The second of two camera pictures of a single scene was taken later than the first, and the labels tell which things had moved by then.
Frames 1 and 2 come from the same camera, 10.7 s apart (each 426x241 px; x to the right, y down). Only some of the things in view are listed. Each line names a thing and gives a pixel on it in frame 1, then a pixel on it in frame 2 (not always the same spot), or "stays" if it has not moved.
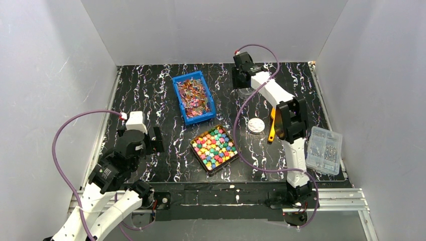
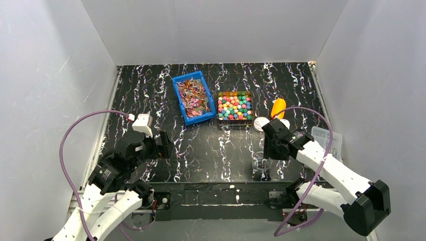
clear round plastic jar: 245,93 -> 259,163
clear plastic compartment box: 324,150 stays
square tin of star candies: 214,148 -> 235,108
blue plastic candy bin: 195,97 stays
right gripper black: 239,76 -> 272,146
